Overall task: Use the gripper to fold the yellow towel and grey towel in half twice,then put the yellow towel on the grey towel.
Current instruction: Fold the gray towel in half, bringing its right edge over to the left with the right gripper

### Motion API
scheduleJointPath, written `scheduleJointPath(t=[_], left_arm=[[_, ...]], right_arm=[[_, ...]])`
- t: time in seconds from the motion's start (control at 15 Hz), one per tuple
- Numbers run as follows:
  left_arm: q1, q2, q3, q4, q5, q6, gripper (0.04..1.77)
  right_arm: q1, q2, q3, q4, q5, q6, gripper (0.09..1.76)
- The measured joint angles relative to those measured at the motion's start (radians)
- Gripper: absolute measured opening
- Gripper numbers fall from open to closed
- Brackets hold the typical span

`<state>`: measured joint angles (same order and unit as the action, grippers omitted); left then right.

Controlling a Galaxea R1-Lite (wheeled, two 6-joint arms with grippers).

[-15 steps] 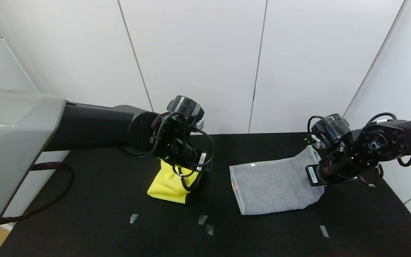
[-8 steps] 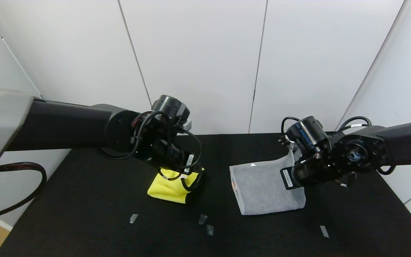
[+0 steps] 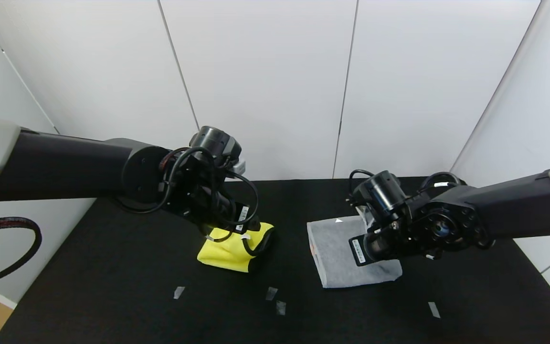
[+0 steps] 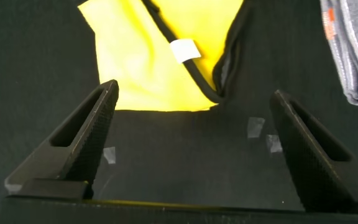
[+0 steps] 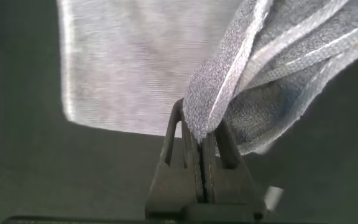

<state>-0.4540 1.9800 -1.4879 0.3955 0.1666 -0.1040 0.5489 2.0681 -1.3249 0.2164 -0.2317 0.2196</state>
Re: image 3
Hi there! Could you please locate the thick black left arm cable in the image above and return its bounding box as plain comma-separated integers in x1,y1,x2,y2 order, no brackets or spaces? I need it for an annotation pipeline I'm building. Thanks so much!
0,217,42,291

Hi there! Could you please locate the black cable with white label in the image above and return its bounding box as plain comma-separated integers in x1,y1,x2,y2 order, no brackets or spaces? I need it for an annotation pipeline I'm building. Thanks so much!
421,172,462,190

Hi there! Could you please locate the yellow microfiber towel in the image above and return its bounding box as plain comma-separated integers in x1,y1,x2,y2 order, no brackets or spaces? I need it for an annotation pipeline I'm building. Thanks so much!
197,222,275,273

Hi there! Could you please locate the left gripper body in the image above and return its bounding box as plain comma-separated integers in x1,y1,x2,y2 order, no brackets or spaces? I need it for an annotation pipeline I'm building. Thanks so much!
217,201,250,235

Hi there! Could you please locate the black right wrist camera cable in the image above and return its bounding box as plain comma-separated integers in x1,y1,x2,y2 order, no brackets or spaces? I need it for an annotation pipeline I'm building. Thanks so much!
348,169,376,197

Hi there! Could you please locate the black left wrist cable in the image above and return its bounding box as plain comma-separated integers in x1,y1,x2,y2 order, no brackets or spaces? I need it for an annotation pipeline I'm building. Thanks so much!
158,147,260,243

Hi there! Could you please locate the grey towel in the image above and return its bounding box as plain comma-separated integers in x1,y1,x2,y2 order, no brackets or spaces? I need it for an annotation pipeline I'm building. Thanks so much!
307,215,403,289

